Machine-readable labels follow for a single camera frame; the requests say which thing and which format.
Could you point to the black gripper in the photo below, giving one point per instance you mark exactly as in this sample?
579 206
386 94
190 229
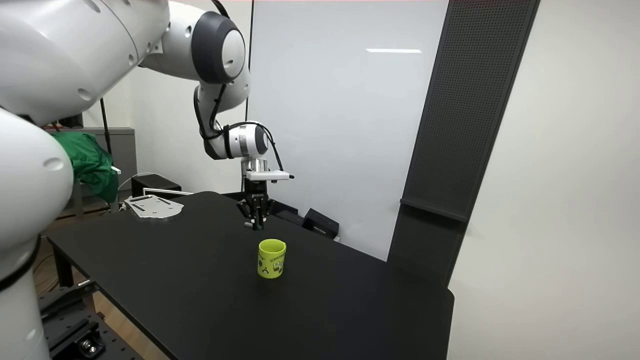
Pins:
256 189

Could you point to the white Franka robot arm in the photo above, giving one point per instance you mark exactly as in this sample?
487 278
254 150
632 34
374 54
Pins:
67 53

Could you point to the light green cup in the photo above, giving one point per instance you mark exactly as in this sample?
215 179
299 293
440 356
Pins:
271 261

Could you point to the small black box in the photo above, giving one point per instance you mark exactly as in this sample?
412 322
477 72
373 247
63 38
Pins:
321 224

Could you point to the black box with white strip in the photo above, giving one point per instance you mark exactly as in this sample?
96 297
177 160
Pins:
154 185

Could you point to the grey cabinet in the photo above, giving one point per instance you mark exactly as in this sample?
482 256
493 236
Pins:
125 150

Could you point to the green cloth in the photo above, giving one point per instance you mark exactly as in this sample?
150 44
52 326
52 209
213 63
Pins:
91 166

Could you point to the black stand pole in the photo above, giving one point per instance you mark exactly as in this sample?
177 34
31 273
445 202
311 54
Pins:
104 126

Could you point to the black table leg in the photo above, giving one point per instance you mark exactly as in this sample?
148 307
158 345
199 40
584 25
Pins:
65 266

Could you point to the black perforated breadboard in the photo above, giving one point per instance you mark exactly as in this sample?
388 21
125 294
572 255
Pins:
86 326

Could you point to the black vertical pillar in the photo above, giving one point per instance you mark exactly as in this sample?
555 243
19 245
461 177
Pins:
453 133

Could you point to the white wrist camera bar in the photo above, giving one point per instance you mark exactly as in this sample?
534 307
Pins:
266 175

